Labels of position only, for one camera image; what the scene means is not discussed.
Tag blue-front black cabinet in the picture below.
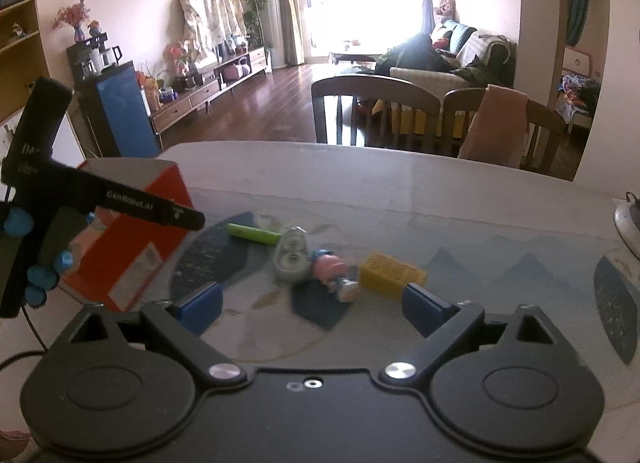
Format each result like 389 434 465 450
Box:
74 60 164 160

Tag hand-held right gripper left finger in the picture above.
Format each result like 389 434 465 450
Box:
55 281 247 387

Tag red cardboard box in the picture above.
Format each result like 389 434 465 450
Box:
59 158 196 313

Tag black cable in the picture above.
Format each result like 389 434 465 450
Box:
0 304 47 370

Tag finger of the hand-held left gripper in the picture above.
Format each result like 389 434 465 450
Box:
166 200 207 232

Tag coffee table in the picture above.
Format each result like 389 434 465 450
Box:
327 40 382 67

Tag green marker pen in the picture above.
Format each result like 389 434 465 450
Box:
225 222 284 246

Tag wooden tv console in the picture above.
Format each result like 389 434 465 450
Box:
149 45 274 137

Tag yellow cardboard box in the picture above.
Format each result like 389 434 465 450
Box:
358 251 429 300

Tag dark wooden chair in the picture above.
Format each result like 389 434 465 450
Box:
310 75 441 150

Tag pale green correction tape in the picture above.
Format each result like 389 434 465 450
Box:
272 225 309 284

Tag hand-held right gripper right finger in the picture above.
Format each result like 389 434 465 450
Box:
378 282 578 388

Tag sofa with dark clothes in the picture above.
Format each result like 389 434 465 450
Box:
375 18 517 95

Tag person's left hand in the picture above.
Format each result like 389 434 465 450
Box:
1 206 96 308

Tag pink flowers in vase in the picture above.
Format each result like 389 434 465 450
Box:
52 0 92 42

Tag white standing air conditioner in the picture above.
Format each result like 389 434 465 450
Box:
253 0 287 70

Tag pink-headed doll figure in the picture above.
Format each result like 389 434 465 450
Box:
308 248 362 303

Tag teal curtain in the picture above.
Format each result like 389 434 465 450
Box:
565 0 592 50

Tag yellow wooden shelf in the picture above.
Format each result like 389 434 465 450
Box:
0 0 42 120

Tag black coffee maker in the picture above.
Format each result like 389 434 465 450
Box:
66 34 124 82

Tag brown wooden chair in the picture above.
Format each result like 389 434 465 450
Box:
442 86 571 177

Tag pink cloth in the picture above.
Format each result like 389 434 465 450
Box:
457 84 529 168

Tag cloth-covered television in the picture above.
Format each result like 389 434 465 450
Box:
178 0 247 57

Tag green potted plant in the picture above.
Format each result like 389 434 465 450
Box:
243 0 269 45

